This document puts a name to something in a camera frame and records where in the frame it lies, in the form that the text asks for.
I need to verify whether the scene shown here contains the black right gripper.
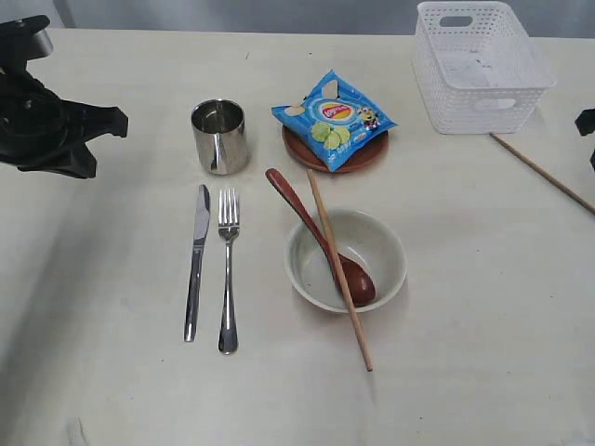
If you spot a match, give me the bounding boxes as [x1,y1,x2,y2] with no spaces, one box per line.
[1,73,128,179]

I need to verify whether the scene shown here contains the wooden chopstick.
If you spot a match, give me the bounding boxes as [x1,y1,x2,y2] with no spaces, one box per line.
[488,133,595,215]
[307,169,374,373]

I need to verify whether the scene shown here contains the white perforated plastic basket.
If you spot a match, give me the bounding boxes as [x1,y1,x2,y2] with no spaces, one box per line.
[412,1,556,134]

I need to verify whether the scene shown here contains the silver table knife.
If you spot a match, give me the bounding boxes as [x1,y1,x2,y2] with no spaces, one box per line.
[183,184,210,343]

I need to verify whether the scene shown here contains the silver metal fork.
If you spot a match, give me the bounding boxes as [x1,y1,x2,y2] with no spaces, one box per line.
[218,188,240,355]

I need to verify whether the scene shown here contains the brown round plate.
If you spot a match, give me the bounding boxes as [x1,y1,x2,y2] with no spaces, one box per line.
[281,125,390,175]

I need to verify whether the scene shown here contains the speckled white ceramic bowl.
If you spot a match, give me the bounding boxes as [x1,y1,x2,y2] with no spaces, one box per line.
[284,208,407,314]

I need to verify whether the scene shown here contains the blue Lay's chips bag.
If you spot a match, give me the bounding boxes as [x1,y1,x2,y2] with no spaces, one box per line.
[271,71,397,172]

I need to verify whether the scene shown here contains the brown wooden spoon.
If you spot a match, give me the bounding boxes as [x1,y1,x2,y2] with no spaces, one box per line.
[265,168,376,307]

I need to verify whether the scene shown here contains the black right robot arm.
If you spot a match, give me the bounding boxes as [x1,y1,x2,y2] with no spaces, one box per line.
[1,15,128,179]

